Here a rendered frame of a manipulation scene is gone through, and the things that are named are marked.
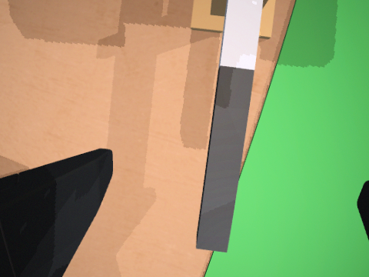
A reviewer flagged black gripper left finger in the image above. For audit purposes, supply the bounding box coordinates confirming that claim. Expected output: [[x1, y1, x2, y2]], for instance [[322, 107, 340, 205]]
[[0, 148, 113, 277]]

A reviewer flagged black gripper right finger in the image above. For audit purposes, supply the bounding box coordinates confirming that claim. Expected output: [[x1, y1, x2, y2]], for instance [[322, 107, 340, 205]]
[[357, 181, 369, 240]]

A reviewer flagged green putting mat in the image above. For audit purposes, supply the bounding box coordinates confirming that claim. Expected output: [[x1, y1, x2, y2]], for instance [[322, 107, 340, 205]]
[[204, 0, 369, 277]]

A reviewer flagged light grey long bar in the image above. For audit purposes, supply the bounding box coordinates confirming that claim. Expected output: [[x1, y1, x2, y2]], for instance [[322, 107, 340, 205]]
[[196, 0, 264, 253]]

